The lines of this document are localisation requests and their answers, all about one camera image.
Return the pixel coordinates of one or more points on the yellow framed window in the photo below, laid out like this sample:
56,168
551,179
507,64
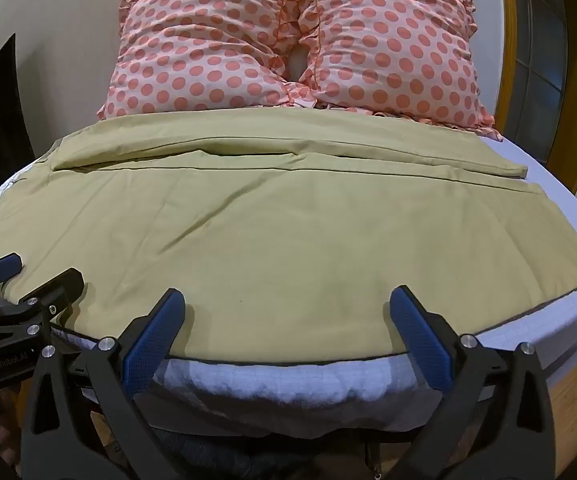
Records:
538,35

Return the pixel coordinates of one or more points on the pink polka dot pillow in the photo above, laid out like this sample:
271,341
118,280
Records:
198,45
393,50

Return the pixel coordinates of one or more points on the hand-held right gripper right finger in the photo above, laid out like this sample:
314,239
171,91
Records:
421,337

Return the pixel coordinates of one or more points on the olive green bed sheet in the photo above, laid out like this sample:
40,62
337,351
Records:
268,235

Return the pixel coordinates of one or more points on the person's bare foot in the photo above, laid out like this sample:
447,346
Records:
2,432

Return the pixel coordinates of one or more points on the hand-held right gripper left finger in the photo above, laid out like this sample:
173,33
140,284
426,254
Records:
149,342

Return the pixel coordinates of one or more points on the white bed mattress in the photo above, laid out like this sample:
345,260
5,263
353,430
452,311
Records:
278,387

